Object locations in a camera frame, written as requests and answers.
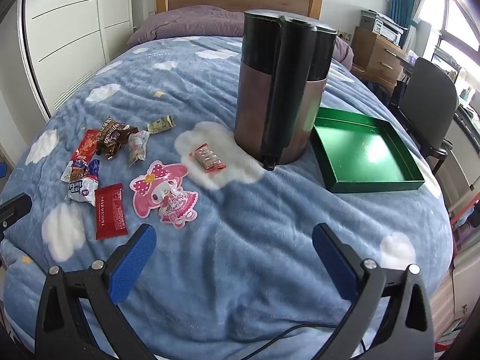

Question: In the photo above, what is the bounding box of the blue white snack bag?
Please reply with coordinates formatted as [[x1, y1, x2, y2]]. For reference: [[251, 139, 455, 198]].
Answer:
[[61, 158, 100, 206]]

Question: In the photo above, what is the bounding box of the green tray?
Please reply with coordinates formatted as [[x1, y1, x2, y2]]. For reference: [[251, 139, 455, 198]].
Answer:
[[310, 107, 425, 194]]

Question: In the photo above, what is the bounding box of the black and bronze kettle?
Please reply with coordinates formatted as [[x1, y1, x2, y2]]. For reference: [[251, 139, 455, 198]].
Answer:
[[234, 10, 338, 171]]

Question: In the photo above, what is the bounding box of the wall power socket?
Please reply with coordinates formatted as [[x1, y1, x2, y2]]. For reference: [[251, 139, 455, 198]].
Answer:
[[338, 31, 352, 43]]

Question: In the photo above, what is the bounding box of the olive green candy packet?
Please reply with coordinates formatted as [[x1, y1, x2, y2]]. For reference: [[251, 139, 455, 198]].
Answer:
[[147, 115, 176, 134]]

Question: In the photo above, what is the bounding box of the dark red snack bar wrapper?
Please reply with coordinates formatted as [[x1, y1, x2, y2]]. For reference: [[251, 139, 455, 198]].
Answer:
[[95, 184, 128, 240]]

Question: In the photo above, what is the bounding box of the black office chair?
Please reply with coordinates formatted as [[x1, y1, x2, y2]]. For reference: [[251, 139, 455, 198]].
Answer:
[[388, 58, 459, 173]]

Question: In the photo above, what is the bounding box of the grey printer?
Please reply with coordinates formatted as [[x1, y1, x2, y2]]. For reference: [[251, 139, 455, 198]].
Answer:
[[360, 10, 407, 46]]

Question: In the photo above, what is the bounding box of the orange wafer biscuit packet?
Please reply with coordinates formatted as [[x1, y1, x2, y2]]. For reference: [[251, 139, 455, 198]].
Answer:
[[190, 142, 226, 173]]

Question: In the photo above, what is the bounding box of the white wardrobe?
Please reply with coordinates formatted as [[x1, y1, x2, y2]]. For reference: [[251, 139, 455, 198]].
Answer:
[[21, 0, 134, 117]]

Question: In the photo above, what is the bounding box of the red spicy strip packet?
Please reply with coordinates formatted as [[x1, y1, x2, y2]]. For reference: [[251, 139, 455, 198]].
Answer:
[[71, 129, 100, 164]]

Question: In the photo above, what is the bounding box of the purple duvet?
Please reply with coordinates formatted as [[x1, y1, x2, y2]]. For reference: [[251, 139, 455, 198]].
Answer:
[[128, 5, 354, 81]]

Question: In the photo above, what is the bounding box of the blue cloud-pattern blanket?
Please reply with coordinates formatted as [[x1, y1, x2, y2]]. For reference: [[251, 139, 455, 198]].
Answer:
[[1, 37, 452, 359]]

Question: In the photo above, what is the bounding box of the black cable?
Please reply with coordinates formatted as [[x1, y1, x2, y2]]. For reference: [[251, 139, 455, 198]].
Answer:
[[239, 322, 369, 360]]

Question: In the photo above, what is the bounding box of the pink My Melody snack pouch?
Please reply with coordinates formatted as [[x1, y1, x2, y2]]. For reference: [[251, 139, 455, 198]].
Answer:
[[129, 160, 199, 229]]

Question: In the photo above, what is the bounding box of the brown oat snack bag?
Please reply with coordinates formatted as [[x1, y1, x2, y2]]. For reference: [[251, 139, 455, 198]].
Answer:
[[97, 116, 139, 160]]

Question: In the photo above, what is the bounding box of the wooden drawer cabinet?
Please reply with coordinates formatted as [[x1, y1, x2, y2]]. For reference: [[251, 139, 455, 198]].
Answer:
[[351, 26, 405, 87]]

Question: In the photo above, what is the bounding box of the white desk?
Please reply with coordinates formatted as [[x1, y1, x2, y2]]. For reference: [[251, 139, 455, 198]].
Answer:
[[437, 106, 479, 216]]

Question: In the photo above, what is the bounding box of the clear pastel candy bag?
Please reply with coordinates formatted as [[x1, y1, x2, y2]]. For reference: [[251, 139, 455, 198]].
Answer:
[[128, 130, 150, 167]]

